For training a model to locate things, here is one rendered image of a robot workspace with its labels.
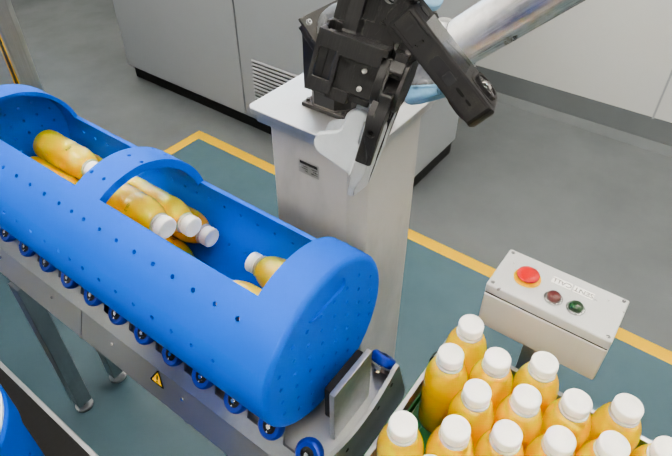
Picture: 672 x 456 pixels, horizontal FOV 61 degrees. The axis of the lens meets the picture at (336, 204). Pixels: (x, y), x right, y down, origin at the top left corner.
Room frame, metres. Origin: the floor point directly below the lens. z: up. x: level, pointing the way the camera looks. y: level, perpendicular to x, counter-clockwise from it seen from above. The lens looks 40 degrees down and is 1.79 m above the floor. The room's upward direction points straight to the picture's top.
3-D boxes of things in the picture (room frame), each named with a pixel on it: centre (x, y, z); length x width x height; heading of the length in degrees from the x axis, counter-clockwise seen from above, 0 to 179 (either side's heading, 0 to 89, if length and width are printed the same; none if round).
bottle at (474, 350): (0.56, -0.21, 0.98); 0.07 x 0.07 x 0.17
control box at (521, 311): (0.61, -0.36, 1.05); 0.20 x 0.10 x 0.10; 54
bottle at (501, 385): (0.50, -0.24, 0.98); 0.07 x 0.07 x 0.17
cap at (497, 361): (0.50, -0.24, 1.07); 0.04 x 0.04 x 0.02
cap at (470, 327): (0.56, -0.21, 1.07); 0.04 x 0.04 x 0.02
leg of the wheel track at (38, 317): (1.06, 0.87, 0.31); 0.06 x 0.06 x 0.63; 54
